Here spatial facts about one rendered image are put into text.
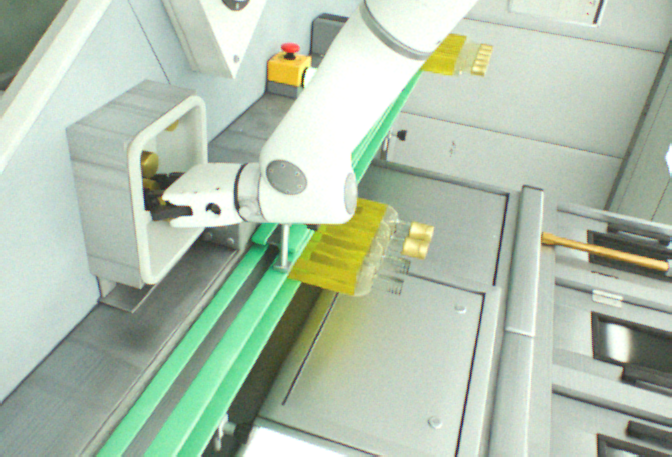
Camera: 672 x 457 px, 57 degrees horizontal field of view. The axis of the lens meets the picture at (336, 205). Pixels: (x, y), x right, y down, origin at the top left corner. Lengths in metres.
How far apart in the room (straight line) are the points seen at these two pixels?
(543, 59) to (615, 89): 0.80
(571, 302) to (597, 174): 6.18
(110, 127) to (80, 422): 0.34
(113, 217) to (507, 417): 0.69
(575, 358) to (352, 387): 0.46
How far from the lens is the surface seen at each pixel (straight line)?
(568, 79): 7.11
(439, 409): 1.07
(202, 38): 0.95
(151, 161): 0.83
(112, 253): 0.86
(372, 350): 1.13
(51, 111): 0.77
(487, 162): 7.53
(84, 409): 0.82
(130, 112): 0.82
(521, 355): 1.20
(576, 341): 1.33
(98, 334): 0.90
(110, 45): 0.84
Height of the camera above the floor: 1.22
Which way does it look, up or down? 12 degrees down
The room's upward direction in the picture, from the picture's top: 104 degrees clockwise
